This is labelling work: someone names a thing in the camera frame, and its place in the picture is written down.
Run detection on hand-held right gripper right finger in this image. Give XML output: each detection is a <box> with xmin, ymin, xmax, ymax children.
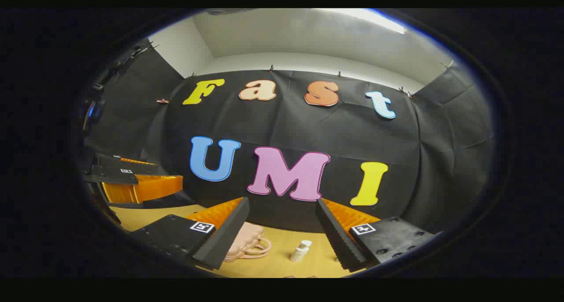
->
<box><xmin>315</xmin><ymin>198</ymin><xmax>441</xmax><ymax>272</ymax></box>

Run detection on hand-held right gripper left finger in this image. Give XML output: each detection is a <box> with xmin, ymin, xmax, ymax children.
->
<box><xmin>128</xmin><ymin>196</ymin><xmax>251</xmax><ymax>271</ymax></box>

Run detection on pink suitcase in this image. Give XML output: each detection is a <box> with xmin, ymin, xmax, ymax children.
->
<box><xmin>224</xmin><ymin>222</ymin><xmax>272</xmax><ymax>263</ymax></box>

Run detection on white pump bottle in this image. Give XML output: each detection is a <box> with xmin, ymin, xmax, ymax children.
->
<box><xmin>289</xmin><ymin>239</ymin><xmax>313</xmax><ymax>263</ymax></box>

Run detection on black backdrop cloth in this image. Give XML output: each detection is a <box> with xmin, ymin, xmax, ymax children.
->
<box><xmin>82</xmin><ymin>42</ymin><xmax>496</xmax><ymax>234</ymax></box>

